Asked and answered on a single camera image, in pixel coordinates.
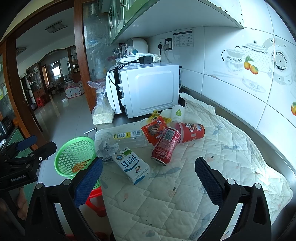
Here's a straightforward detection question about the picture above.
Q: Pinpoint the grey tissue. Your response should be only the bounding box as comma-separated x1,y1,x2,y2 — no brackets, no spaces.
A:
94,140,119,163

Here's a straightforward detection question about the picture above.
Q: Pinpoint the clear plastic tray with label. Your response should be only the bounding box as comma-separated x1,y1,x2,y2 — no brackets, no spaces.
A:
109,130,149,150

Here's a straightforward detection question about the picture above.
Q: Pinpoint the white blue milk carton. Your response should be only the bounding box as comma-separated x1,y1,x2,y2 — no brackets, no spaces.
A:
112,148,150,185

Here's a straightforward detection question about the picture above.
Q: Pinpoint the red instant noodle cup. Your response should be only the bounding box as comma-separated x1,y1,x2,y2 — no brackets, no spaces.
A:
171,121,205,143

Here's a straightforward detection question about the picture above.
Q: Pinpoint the red soda can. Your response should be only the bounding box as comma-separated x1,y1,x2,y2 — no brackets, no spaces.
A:
151,128,181,166

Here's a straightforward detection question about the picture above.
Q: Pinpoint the red snack wrapper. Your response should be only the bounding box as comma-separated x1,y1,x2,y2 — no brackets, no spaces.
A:
141,116,167,146

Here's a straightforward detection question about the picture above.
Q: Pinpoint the yellow snack bag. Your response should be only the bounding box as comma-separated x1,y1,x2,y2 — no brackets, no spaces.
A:
147,110,171,124

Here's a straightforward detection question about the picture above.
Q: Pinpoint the person's left hand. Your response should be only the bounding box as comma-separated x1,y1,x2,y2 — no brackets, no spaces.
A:
17,187,28,220

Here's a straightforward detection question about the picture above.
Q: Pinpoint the green plastic waste basket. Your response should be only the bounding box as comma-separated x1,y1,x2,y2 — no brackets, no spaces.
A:
54,137,96,179

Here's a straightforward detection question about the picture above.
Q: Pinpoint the small red stool far room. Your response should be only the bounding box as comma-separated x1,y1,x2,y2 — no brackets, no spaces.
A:
36,97,44,108

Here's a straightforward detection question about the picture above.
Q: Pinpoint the metal bar on floor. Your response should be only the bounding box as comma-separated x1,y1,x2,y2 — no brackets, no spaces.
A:
84,128,96,135

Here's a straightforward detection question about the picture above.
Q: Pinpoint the red plastic stool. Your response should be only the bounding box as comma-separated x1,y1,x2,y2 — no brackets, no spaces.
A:
85,187,107,217

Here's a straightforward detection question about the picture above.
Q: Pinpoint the white quilted mat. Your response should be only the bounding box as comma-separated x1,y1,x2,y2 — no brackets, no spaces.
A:
100,93,293,240

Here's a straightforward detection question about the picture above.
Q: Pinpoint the polka dot play tent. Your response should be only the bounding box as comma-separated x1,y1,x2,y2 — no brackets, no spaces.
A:
65,81,85,99

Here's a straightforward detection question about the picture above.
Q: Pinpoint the plastic bag of noodles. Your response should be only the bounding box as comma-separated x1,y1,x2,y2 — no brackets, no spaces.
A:
88,81,114,126

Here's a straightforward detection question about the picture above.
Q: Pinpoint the white microwave oven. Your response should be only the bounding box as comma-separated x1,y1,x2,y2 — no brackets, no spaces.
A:
105,63,180,118

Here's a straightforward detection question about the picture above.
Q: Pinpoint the black power adapter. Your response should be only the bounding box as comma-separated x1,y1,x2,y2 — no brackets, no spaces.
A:
139,56,153,64

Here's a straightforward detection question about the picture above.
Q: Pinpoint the white water dispenser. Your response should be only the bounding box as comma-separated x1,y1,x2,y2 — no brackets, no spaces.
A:
123,38,149,57

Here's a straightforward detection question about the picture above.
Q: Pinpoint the white power strip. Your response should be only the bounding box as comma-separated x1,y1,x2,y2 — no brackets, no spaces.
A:
136,53,160,64

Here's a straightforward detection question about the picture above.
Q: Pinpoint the white instruction sticker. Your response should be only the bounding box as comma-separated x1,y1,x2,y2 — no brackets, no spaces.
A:
173,30,194,48

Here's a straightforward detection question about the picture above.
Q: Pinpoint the brown wooden door frame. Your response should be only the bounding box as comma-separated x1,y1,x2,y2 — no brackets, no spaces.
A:
74,0,96,111

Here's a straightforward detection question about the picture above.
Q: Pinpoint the green upper wall cabinet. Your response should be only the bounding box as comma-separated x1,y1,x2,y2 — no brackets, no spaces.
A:
112,1,244,43

